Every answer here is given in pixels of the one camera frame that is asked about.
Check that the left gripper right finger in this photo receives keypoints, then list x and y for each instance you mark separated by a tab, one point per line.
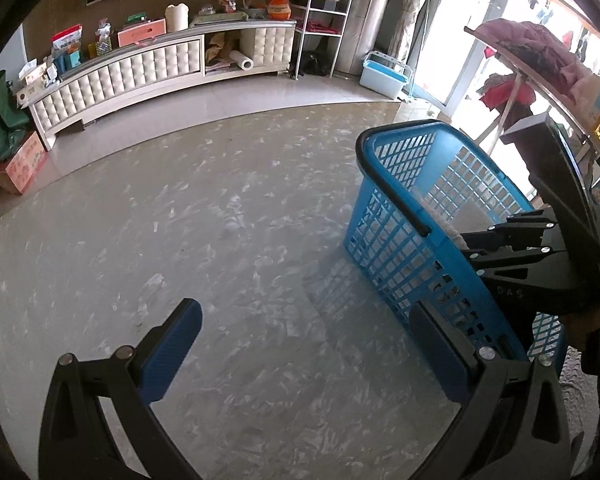
512	423

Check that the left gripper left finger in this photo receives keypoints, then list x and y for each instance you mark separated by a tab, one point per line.
75	439

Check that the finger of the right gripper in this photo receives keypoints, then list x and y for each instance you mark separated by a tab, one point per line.
538	258
529	224

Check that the blue plastic basket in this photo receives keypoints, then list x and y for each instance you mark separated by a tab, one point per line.
407	264

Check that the white foam pad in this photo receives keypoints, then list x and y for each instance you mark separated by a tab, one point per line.
466	227

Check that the pink clothes pile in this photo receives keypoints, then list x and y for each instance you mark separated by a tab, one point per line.
544	53

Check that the light blue storage bin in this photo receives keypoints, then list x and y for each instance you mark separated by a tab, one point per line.
386	75

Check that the red cardboard box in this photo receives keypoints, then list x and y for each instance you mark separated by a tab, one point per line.
17	172

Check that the standing air conditioner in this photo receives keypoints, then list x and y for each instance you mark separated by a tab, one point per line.
359	35

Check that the white metal shelf rack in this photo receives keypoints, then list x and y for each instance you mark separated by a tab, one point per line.
320	26

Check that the paper roll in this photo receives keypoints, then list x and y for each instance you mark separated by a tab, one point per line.
244	62

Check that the orange bag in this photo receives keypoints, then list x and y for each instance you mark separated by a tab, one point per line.
279	10

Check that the green plastic bag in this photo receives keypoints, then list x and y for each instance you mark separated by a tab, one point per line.
14	123

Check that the white tufted TV cabinet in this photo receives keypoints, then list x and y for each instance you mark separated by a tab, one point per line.
137	73

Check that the white jug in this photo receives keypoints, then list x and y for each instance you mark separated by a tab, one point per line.
176	16

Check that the pink drawer box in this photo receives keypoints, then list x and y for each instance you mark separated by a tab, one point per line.
141	32

